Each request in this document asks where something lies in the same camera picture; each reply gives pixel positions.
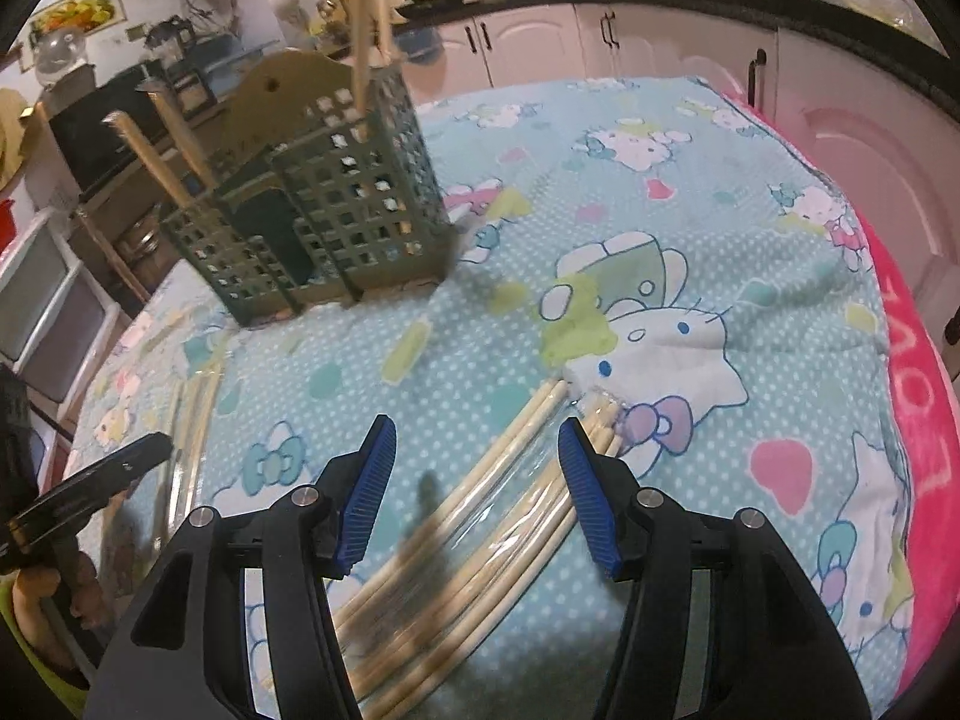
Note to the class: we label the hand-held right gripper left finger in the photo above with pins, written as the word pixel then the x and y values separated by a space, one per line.
pixel 367 495

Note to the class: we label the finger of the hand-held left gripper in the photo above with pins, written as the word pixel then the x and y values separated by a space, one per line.
pixel 112 469

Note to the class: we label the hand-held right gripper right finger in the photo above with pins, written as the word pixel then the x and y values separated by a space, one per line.
pixel 592 495

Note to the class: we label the pile of wooden chopsticks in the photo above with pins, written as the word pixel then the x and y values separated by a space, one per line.
pixel 517 427
pixel 196 420

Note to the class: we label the green plastic utensil holder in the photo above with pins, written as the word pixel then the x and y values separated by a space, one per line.
pixel 360 225

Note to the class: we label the person's left forearm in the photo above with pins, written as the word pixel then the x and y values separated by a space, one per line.
pixel 30 652

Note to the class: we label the person's left hand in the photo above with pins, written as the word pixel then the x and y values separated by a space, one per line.
pixel 45 592

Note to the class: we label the plastic drawer unit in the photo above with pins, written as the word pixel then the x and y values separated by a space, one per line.
pixel 45 292

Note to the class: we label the wooden shelf rack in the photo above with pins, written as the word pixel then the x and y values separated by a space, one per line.
pixel 112 255

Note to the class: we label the red plastic basin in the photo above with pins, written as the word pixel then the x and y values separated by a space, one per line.
pixel 7 225

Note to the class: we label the round woven bamboo tray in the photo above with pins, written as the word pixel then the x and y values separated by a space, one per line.
pixel 11 135

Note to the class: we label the black microwave oven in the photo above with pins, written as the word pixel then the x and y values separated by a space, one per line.
pixel 90 135

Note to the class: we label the cartoon cat printed blue blanket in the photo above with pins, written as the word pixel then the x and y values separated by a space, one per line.
pixel 675 202

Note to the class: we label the pink blanket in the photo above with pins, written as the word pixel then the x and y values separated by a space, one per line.
pixel 922 465

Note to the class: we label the hanging glass pot lid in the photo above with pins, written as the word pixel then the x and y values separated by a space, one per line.
pixel 60 52

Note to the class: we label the black blender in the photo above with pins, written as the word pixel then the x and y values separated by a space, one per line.
pixel 166 39

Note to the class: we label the hanging blue bag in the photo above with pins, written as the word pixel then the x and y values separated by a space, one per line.
pixel 424 45

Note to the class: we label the white jug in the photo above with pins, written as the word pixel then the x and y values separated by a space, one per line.
pixel 283 6

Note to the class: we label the fruit wall picture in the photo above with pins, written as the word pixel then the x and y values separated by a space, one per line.
pixel 82 11

